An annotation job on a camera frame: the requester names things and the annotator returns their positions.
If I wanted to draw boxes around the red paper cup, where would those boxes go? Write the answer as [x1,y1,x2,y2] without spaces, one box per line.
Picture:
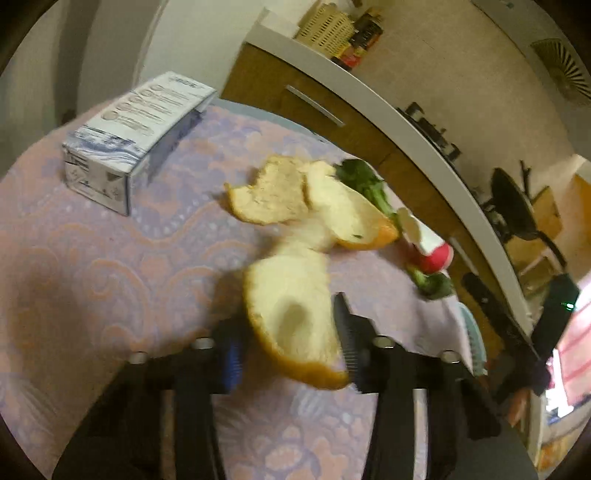
[397,208,453,274]

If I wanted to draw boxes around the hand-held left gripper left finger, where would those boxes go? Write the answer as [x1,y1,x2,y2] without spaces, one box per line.
[53,318,250,480]

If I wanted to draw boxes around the round green vegetable piece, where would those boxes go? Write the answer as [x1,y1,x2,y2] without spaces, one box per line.
[406,267,455,301]

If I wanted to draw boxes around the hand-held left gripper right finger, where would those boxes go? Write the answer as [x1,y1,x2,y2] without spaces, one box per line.
[332,292,539,480]

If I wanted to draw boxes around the range hood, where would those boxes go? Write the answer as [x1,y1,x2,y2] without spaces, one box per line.
[471,0,591,107]

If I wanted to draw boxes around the white and blue carton box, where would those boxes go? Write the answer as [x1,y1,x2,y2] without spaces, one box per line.
[62,71,218,217]

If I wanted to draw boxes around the beige utensil basket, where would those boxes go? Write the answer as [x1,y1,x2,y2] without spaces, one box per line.
[295,2,355,58]

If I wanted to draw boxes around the metal drawer handle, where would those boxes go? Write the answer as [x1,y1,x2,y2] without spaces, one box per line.
[285,84,345,127]
[449,236,481,278]

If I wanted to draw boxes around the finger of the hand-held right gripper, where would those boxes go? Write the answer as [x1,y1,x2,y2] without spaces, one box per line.
[462,272,539,361]

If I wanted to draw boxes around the light blue plastic basket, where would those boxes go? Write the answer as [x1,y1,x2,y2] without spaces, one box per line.
[457,305,488,376]

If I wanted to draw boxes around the person's right hand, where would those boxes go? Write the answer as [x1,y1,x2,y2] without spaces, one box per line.
[505,388,530,428]

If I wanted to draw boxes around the leafy green bok choy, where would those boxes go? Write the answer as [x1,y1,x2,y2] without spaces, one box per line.
[335,158,398,222]

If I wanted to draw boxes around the large orange peel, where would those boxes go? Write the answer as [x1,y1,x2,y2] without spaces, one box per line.
[245,251,350,391]

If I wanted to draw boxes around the large dark sauce bottle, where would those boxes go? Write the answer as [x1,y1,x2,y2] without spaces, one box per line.
[342,10,384,70]

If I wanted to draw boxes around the pink striped cloth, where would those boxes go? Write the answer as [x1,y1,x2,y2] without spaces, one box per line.
[554,318,591,407]

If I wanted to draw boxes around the black wok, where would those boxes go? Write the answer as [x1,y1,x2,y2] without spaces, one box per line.
[490,167,568,269]

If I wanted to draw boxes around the black gas stove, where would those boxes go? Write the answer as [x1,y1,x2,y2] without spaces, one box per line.
[397,102,462,162]

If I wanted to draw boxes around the wooden cutting board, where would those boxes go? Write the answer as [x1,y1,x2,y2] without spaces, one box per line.
[508,185,565,259]

